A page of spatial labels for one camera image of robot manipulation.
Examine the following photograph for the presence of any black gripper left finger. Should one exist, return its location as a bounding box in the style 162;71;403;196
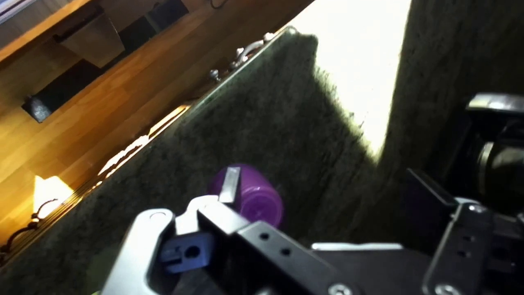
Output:
174;165;359;295

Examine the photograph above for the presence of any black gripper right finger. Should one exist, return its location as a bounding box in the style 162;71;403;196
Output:
406;168;496;295

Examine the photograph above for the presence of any purple plastic cup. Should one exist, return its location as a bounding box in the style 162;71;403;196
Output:
210;163;287;228

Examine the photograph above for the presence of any wooden table with black legs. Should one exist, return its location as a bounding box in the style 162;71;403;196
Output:
0;0;190;125

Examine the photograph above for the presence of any metal drawer handle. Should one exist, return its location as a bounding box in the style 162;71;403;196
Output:
233;32;277;63
208;65;238;84

